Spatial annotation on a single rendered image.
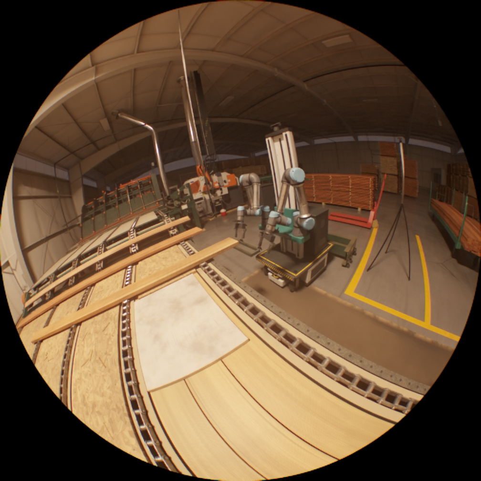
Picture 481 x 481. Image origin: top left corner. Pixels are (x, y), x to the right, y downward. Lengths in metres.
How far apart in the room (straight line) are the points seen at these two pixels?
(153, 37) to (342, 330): 7.67
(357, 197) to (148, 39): 8.42
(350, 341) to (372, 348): 0.25
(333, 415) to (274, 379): 0.25
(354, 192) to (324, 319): 4.31
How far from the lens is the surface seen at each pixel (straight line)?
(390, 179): 10.66
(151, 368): 0.71
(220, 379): 0.59
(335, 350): 0.61
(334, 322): 1.66
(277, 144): 1.73
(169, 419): 0.65
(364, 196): 5.21
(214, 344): 0.62
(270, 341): 0.60
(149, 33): 6.40
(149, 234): 2.22
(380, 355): 1.67
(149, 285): 1.06
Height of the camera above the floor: 1.36
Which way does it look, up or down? 24 degrees down
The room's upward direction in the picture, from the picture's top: 12 degrees counter-clockwise
